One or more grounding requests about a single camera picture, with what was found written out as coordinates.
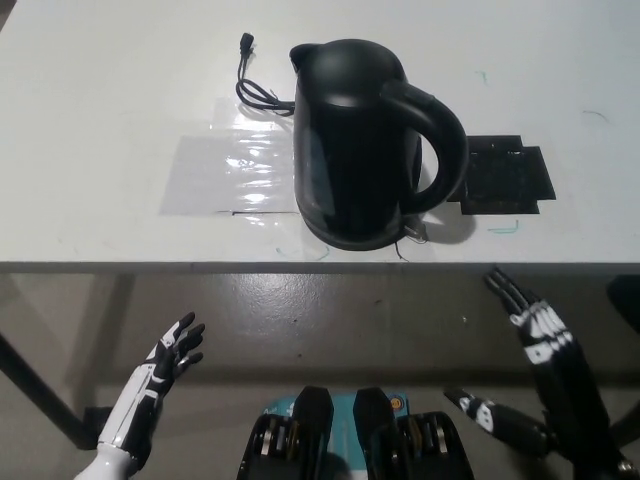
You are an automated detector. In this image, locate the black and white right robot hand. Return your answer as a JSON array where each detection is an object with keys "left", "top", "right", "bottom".
[{"left": 443, "top": 266, "right": 620, "bottom": 467}]

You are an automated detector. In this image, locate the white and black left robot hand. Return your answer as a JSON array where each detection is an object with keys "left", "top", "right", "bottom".
[{"left": 96, "top": 312, "right": 207, "bottom": 464}]

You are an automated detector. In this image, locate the black kettle base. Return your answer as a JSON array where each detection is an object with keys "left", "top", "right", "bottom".
[{"left": 302, "top": 214, "right": 409, "bottom": 252}]

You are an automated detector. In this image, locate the black electric kettle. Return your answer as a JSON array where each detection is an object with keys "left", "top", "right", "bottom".
[{"left": 289, "top": 38, "right": 470, "bottom": 242}]

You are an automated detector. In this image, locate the black furniture part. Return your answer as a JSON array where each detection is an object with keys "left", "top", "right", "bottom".
[{"left": 607, "top": 277, "right": 640, "bottom": 334}]

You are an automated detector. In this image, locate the clear plastic tape sheet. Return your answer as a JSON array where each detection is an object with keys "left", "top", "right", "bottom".
[{"left": 158, "top": 96, "right": 302, "bottom": 217}]

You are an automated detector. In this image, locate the transparent kettle switch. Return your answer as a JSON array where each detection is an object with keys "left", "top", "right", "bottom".
[{"left": 404, "top": 218, "right": 430, "bottom": 242}]

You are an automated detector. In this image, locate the black power cord with plug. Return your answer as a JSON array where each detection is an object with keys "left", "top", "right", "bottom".
[{"left": 234, "top": 32, "right": 297, "bottom": 115}]

